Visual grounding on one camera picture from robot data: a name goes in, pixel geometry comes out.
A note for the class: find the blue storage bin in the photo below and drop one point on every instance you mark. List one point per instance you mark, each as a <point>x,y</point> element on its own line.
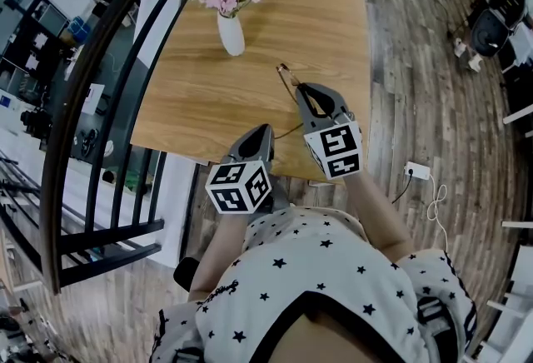
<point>79,27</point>

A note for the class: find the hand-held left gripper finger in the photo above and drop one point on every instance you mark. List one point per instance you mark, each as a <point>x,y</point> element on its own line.
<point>270,147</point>
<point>238,151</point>

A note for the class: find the white star print shirt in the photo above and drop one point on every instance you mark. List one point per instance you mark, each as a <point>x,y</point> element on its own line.
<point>312,270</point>

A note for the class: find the person's left forearm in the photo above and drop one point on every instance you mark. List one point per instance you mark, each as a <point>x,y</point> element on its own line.
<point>220,253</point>

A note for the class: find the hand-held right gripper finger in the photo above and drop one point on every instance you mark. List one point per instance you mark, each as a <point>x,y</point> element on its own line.
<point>303,111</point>
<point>333,101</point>

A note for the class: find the brown eyeglasses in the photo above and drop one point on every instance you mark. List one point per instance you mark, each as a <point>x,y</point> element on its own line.
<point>296,81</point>

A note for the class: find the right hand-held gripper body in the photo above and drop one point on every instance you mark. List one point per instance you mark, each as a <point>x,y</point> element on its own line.
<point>337,149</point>

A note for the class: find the white ceramic vase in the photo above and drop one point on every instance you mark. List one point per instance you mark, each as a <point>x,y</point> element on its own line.
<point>231,34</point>

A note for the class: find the white power strip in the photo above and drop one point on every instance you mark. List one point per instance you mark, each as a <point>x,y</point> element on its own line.
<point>417,170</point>

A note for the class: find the white rack frame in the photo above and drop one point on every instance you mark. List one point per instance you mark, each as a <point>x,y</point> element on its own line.
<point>514,294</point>

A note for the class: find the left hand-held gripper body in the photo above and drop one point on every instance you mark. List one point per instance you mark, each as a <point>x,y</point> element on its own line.
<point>237,186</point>

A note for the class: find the blue wall poster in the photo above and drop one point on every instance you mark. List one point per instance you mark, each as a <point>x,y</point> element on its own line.
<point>6,101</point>

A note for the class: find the person's right forearm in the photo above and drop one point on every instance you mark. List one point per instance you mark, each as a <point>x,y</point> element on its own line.
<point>375,215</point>

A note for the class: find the black shelf cabinet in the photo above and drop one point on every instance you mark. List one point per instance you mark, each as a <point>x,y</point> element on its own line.
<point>46,26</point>

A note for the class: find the white floor sign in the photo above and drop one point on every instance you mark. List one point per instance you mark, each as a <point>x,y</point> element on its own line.
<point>93,97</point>

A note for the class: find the grey black office chair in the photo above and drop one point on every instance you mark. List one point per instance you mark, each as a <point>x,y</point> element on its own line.
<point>491,34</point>

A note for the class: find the black metal railing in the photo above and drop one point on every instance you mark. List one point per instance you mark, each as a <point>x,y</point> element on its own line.
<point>49,207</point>

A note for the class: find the person's chest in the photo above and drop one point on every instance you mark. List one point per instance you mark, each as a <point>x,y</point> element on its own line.
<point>341,340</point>

